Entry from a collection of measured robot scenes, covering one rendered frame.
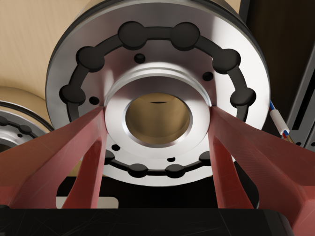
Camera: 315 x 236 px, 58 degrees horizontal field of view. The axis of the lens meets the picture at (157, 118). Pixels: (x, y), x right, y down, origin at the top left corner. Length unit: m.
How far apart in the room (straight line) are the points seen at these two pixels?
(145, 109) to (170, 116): 0.01
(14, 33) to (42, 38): 0.02
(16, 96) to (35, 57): 0.04
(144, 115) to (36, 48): 0.14
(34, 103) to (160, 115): 0.15
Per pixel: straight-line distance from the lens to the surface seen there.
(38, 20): 0.25
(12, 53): 0.27
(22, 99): 0.28
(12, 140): 0.28
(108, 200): 0.32
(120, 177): 0.16
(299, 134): 0.17
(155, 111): 0.16
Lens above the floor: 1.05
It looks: 51 degrees down
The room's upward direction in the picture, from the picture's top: 179 degrees counter-clockwise
